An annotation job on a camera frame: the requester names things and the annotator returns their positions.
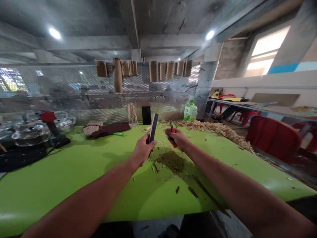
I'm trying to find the person's left hand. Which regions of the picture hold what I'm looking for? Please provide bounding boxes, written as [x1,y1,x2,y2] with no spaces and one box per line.
[132,133,158,167]

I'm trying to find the person's right hand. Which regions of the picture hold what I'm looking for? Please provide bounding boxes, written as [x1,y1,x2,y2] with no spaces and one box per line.
[164,128,193,152]

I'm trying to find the orange-handled carving knife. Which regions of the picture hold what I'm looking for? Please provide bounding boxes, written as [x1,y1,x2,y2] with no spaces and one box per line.
[169,121,178,149]

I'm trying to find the dark wooden slat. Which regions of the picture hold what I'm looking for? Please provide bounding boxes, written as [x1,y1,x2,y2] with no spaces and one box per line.
[148,113,159,145]

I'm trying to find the small patch of brown shavings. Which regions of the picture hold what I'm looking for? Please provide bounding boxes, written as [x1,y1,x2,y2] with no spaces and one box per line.
[148,150,197,177]

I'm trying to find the green tea bottle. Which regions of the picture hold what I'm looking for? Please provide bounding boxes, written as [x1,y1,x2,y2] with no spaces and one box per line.
[183,99,198,122]

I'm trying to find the black smartphone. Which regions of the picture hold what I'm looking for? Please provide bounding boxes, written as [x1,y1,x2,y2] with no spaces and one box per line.
[142,106,152,126]

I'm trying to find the twisted wooden sticks stand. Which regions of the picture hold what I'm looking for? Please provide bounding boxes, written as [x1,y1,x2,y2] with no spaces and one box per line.
[126,102,139,127]

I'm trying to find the dark brown sandpaper sheet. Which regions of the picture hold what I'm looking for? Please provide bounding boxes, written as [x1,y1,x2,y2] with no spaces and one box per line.
[91,122,131,139]

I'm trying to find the long pile of wood shavings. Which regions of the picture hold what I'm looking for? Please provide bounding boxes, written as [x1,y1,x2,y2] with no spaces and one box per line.
[158,120,255,154]

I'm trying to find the light wooden blocks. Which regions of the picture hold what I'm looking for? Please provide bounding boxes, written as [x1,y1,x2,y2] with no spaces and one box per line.
[83,120,104,137]

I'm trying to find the long dark wood strip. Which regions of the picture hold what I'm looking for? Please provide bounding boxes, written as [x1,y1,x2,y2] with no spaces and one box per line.
[192,174,231,219]

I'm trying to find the green table mat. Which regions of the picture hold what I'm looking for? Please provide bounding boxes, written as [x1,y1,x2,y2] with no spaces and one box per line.
[0,121,317,236]

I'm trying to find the group of red chairs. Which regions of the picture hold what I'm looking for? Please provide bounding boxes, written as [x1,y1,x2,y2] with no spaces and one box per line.
[212,102,262,126]

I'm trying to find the row of hanging bamboo pieces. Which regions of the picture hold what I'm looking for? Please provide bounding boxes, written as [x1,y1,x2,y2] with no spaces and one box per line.
[94,57,194,94]

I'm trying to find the metal kettle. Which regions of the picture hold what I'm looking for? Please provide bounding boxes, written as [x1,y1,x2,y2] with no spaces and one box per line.
[53,111,77,135]

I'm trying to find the person's legs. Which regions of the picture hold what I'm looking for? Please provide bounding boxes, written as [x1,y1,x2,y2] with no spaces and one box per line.
[98,209,251,238]

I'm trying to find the perforated metal screen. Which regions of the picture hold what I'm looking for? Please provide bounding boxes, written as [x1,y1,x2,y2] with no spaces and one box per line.
[0,61,219,126]

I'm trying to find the red plastic chair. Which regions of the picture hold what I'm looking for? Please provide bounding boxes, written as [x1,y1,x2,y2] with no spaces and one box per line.
[245,115,303,165]

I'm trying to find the long side table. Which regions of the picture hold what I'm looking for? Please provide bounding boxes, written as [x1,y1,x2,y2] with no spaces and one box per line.
[207,91,317,124]

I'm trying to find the red and black power tool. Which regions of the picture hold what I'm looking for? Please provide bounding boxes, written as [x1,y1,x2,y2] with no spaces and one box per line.
[39,111,72,149]

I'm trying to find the glass pot with metal lid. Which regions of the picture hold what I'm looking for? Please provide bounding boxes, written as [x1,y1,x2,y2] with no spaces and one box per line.
[11,123,51,147]

